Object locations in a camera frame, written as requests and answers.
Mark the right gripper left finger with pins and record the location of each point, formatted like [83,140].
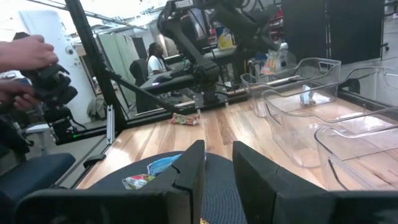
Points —
[186,174]

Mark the white stool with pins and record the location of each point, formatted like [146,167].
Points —
[38,129]

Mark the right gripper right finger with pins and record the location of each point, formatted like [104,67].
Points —
[264,186]

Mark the dark blue chair seat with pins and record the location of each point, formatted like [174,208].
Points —
[31,174]

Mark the silver metal bracket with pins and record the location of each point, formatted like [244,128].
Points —
[110,124]

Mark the round dark blue placemat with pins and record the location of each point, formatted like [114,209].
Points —
[224,186]

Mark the yellow bag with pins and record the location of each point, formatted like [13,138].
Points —
[225,39]

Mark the pale green partition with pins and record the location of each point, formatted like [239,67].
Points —
[118,62]

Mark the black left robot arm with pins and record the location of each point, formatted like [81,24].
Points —
[199,62]

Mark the black partition panel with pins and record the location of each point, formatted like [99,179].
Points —
[332,31]

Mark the clear plastic bin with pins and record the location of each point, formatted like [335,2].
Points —
[357,161]
[255,93]
[289,140]

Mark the black office chair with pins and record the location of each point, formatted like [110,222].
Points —
[138,71]

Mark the blue granola bar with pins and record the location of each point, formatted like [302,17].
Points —
[161,165]

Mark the person's hand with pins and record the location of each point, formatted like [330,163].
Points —
[15,95]
[28,53]

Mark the person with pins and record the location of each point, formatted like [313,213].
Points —
[155,62]

